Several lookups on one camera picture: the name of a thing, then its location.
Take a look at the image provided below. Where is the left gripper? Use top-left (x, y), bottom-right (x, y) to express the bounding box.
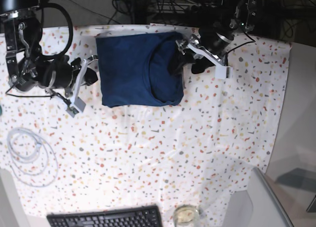
top-left (167, 31), bottom-right (234, 78)

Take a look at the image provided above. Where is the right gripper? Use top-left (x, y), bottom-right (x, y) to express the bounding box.
top-left (44, 55), bottom-right (98, 117)

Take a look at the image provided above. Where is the dark blue t-shirt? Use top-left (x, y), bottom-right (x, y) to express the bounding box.
top-left (96, 32), bottom-right (184, 108)

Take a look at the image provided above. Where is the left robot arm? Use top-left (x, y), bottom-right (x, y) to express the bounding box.
top-left (168, 0), bottom-right (257, 79)

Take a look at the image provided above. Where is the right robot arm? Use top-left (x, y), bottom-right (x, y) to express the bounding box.
top-left (0, 0), bottom-right (98, 117)

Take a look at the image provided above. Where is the terrazzo patterned table cloth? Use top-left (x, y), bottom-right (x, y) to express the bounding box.
top-left (0, 34), bottom-right (291, 227)

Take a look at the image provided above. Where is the clear glass jar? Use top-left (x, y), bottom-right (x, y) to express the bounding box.
top-left (173, 205), bottom-right (200, 227)

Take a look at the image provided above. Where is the black computer keyboard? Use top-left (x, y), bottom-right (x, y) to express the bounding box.
top-left (46, 205), bottom-right (162, 227)

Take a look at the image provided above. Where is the grey monitor edge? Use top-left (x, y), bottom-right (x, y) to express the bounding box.
top-left (247, 168), bottom-right (293, 227)

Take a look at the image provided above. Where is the coiled white cable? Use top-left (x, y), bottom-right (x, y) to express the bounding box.
top-left (6, 127), bottom-right (59, 188)

